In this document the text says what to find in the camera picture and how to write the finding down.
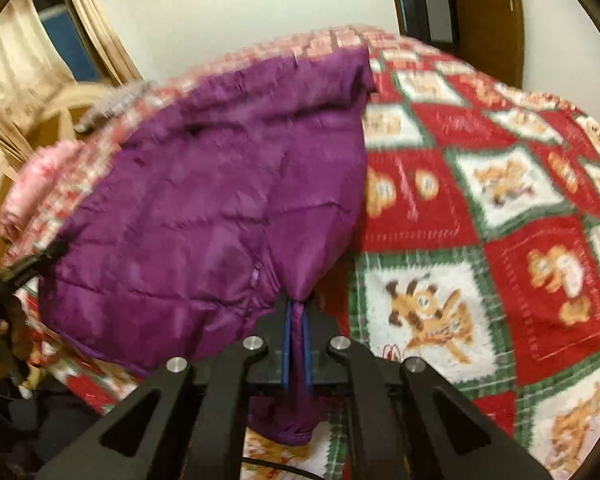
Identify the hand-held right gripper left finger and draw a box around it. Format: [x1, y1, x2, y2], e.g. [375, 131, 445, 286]
[37, 302, 296, 480]

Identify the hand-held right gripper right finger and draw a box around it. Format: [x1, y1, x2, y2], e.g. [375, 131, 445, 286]
[299, 305, 552, 480]

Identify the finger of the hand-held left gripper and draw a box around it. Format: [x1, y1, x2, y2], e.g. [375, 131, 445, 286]
[0, 239, 72, 290]

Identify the purple hooded puffer jacket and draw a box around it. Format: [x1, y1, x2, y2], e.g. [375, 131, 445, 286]
[36, 47, 379, 447]

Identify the pink floral folded quilt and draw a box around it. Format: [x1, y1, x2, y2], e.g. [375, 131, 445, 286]
[0, 141, 97, 243]

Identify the cream wooden bed headboard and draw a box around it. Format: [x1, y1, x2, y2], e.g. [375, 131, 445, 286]
[0, 80, 123, 261]

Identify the striped pillow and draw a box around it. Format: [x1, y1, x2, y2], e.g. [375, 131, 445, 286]
[74, 79, 157, 134]

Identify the wide beige floral curtain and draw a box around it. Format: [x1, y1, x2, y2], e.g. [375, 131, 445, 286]
[0, 0, 71, 161]

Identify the red checkered cartoon blanket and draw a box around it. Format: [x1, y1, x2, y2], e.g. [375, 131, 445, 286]
[0, 24, 600, 480]

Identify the window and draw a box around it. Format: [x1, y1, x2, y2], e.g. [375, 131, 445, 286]
[29, 0, 103, 83]

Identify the narrow beige floral curtain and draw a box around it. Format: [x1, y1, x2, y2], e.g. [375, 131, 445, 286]
[57, 0, 147, 86]

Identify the brown wooden door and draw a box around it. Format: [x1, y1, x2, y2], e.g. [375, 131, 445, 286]
[450, 0, 527, 88]

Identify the black cable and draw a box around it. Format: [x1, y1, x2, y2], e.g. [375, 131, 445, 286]
[240, 456, 326, 480]

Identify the brown door frame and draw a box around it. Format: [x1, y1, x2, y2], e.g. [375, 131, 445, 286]
[384, 0, 462, 47]

